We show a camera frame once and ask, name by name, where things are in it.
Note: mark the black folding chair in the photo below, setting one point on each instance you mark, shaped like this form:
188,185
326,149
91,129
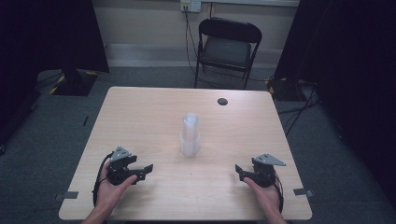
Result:
229,49

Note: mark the person's left hand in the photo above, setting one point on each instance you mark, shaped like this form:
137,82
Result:
111,193

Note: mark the black stand base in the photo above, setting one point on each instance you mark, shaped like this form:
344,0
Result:
76,82
288,90

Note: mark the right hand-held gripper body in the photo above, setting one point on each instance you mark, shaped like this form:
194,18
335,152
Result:
264,174

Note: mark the grey tape strip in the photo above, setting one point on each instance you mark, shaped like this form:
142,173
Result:
70,195
302,192

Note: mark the white wall socket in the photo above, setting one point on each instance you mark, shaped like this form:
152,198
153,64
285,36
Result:
190,5

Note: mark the stack of clear plastic cups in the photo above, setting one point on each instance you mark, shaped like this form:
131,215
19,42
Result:
190,137

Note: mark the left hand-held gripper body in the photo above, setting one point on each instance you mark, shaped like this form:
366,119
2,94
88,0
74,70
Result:
120,169

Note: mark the person's right hand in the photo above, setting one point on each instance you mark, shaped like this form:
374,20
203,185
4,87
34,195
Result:
264,197

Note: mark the black curtain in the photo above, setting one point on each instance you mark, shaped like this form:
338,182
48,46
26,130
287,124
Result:
351,62
46,34

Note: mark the black round table grommet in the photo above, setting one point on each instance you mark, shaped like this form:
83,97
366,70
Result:
222,101

